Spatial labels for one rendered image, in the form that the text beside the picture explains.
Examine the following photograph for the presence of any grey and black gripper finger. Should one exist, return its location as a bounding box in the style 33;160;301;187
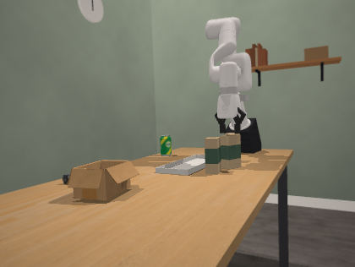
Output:
215;113;226;134
233;108;246;134

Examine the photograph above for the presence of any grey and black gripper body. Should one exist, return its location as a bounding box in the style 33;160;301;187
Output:
217;94;241;118

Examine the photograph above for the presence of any brown cardboard box with flaps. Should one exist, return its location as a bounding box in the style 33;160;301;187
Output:
67;160;139;200

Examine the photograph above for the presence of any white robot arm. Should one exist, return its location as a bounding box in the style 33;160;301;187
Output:
205;18;252;115

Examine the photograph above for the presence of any green drink can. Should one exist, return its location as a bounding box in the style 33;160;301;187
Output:
160;135;172;156

